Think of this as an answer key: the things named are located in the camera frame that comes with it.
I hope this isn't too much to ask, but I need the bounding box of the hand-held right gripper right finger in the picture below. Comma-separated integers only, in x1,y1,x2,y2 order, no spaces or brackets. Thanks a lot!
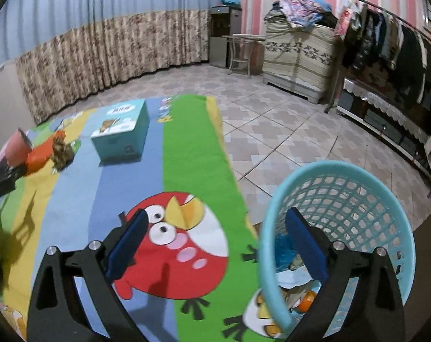
283,207,406,342

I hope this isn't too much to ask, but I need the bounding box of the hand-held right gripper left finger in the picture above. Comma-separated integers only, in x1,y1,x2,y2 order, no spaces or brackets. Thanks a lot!
27,208,150,342

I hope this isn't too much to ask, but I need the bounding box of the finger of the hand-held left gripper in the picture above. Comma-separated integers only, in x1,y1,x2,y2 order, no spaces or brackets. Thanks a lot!
0,164,27,203

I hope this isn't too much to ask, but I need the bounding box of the blue mesh bath sponge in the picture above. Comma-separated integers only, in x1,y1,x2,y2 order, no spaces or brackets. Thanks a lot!
275,234,302,271

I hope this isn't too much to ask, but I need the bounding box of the light blue plastic basket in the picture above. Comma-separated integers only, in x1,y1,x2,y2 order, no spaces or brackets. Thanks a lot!
257,160,416,339

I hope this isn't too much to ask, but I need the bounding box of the beige dark-striped snack wrapper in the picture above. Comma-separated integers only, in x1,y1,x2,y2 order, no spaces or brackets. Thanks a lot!
283,285,303,309

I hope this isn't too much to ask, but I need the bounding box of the orange fruit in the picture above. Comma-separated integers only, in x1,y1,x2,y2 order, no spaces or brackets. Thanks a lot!
297,290,317,312

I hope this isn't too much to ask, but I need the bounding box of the pink cup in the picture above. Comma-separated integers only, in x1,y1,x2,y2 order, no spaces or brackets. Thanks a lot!
4,128,33,168

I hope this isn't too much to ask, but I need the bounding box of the orange plush toy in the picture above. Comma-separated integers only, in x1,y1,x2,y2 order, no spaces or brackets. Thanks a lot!
25,131,66,177

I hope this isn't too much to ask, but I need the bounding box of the crumpled brown wrapper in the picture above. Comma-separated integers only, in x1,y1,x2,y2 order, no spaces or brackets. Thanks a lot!
51,138,75,170

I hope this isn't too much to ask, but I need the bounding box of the white cabinet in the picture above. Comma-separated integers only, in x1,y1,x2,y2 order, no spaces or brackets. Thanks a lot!
0,60,38,164

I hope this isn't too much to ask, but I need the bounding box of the colourful cartoon printed mat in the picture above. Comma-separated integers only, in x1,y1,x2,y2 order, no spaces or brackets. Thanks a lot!
0,94,284,342

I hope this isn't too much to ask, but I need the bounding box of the light blue tissue box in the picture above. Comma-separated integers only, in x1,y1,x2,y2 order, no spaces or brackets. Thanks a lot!
90,100,151,161

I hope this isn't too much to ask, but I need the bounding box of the low dark cabinet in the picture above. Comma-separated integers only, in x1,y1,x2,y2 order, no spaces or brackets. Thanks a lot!
337,75,431,200

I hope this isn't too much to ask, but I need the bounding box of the white lace cloth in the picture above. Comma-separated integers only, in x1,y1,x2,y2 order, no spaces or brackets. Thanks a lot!
344,78,431,143

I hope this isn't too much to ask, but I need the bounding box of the cabinet under patterned cloth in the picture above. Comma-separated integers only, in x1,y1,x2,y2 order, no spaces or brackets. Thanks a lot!
262,19,339,105

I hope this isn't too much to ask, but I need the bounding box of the blue curtain with floral hem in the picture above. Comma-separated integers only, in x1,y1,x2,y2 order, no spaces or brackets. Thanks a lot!
0,0,219,125

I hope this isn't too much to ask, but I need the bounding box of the row of hanging clothes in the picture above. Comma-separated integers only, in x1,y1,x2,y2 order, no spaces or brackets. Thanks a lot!
344,3,431,111

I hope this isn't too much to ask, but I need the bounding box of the small white folding table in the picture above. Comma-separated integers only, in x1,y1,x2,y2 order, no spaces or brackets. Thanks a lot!
222,34,266,76

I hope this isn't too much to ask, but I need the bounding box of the grey water dispenser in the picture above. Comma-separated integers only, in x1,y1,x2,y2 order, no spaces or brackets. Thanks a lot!
209,5,242,69

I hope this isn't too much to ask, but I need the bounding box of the pink hanging bag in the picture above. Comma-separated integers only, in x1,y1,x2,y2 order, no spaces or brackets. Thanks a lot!
335,7,351,38

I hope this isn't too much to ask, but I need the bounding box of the floral blue quilt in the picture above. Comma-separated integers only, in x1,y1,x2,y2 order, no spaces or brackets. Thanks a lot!
283,0,333,29

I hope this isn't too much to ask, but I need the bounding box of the metal clothes rack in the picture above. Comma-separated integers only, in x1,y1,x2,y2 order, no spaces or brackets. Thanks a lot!
324,0,431,200

